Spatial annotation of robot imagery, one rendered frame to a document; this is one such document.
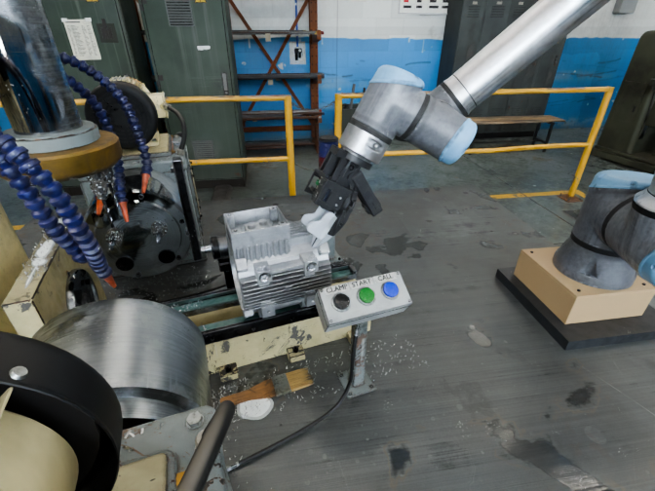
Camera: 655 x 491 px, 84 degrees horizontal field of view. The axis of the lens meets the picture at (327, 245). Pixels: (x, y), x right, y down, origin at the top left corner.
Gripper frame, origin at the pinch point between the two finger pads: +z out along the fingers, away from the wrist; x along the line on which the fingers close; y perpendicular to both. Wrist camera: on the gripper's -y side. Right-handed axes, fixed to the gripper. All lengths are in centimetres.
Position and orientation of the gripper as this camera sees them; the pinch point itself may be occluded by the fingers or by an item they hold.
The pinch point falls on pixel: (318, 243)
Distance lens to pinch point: 78.5
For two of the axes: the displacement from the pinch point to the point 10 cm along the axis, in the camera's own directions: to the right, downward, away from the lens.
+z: -4.7, 8.3, 2.9
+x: 3.5, 4.8, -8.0
